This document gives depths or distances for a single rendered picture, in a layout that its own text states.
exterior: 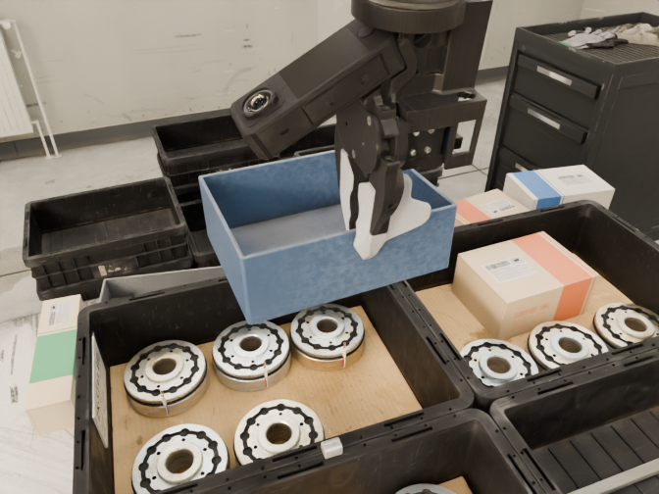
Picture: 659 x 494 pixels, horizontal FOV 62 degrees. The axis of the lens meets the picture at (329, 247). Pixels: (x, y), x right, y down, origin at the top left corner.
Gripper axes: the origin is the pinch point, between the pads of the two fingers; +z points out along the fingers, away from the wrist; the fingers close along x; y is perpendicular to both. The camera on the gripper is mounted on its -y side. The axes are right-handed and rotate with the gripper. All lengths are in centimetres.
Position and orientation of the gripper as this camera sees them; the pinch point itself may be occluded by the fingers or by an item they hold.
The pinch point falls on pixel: (356, 244)
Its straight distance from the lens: 46.1
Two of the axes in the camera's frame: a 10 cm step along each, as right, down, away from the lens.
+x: -3.6, -6.2, 7.0
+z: -0.4, 7.6, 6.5
